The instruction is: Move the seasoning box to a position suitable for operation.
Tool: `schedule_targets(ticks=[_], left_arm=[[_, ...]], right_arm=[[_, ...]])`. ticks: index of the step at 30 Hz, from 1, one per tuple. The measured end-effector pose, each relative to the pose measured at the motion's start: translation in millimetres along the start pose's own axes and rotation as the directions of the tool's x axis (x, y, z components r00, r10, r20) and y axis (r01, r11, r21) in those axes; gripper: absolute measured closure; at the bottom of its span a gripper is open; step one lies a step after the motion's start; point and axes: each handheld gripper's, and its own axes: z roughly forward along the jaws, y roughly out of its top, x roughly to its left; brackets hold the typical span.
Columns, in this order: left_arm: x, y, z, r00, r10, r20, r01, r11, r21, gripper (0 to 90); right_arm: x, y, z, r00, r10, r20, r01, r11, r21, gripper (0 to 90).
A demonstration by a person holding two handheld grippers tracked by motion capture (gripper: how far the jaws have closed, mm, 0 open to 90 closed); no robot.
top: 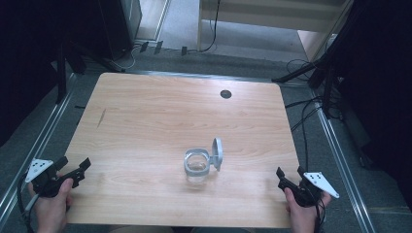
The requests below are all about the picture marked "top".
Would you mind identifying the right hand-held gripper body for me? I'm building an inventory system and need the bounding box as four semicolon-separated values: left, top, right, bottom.
285;171;341;209

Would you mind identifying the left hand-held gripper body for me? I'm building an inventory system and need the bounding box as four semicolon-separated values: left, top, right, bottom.
24;157;70;199

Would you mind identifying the glass jar with grey lid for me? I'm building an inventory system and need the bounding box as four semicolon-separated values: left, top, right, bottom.
183;137;224;186

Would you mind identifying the person's right hand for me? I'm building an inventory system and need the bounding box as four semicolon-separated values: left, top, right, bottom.
284;187;332;233

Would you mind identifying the person's left hand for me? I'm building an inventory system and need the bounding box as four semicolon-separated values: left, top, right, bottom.
27;177;75;233

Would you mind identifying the black metal stand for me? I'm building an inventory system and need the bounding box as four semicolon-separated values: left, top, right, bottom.
271;0;358;120
51;35;125;105

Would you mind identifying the black cabinet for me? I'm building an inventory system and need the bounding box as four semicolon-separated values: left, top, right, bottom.
96;0;143;61

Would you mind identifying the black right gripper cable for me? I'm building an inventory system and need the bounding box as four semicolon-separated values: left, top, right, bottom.
313;196;326;233

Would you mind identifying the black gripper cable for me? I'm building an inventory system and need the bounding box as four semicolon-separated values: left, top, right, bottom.
313;196;326;233
17;174;36;233

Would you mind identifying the metal floor rail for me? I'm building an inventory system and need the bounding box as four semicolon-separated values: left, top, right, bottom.
127;69;310;87
0;73;78;224
310;90;377;233

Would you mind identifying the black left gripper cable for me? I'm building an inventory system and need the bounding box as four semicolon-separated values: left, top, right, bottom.
17;174;36;233

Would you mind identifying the black floor cable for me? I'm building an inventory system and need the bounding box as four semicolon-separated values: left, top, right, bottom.
284;57;325;172

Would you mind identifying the white floor cable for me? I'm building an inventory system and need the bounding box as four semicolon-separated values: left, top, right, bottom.
114;44;141;72

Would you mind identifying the white shelf frame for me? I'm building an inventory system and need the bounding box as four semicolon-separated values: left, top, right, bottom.
196;0;355;53

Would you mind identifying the black hanging cable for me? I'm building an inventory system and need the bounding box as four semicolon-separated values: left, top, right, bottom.
189;0;222;54

